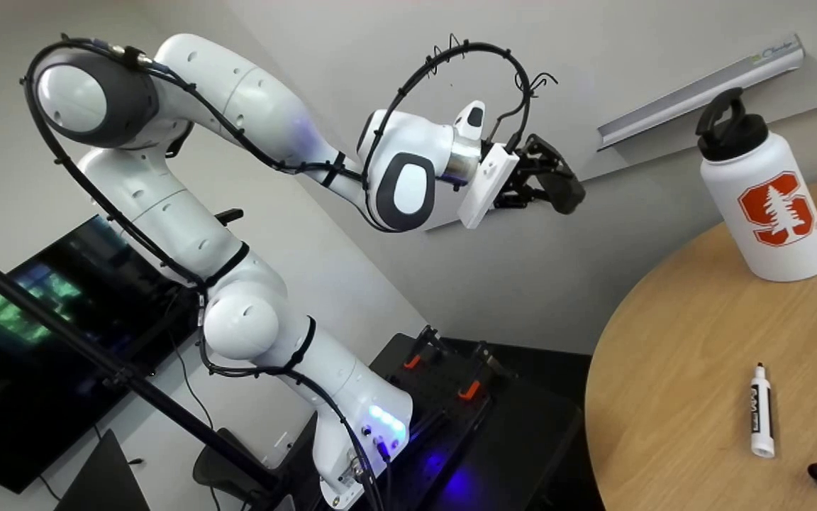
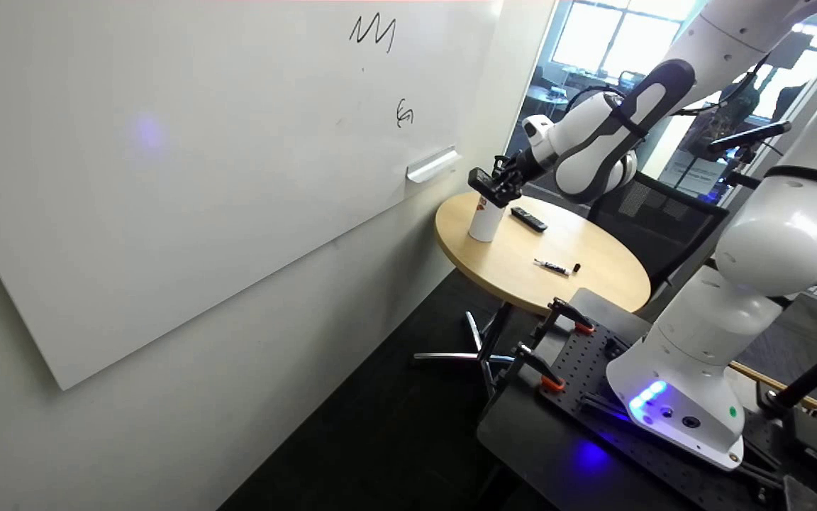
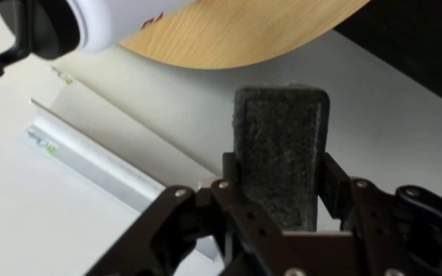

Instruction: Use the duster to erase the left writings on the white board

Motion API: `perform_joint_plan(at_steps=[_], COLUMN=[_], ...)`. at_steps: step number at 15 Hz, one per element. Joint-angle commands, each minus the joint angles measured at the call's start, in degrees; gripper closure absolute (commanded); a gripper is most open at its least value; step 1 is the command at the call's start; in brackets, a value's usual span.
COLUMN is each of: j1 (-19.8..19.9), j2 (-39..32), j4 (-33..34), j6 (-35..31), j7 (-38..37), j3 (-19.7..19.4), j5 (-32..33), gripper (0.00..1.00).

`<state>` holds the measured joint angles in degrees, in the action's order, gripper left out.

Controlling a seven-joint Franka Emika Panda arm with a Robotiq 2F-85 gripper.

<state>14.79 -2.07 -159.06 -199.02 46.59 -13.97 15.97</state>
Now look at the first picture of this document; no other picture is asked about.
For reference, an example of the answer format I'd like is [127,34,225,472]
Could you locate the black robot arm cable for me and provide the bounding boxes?
[19,34,561,511]

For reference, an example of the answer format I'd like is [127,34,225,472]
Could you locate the black slanted metal pole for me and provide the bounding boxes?
[0,259,278,505]

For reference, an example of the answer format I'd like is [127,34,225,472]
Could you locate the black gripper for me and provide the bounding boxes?
[496,132,574,215]

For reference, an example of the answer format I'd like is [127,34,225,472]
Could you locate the white whiteboard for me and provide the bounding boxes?
[218,0,817,237]

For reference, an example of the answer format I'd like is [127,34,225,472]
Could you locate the dark grey stand foot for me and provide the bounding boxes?
[51,428,151,511]

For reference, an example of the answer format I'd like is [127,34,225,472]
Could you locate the black flat screen monitor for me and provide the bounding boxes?
[0,214,205,498]

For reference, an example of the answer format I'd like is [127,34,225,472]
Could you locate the aluminium whiteboard tray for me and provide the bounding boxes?
[597,34,805,154]

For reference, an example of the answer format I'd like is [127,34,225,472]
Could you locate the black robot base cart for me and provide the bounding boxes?
[361,325,587,511]

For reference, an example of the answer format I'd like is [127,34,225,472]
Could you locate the white bottle with orange logo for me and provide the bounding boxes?
[692,88,817,285]

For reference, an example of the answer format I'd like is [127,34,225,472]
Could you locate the white black whiteboard marker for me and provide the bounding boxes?
[747,360,777,462]

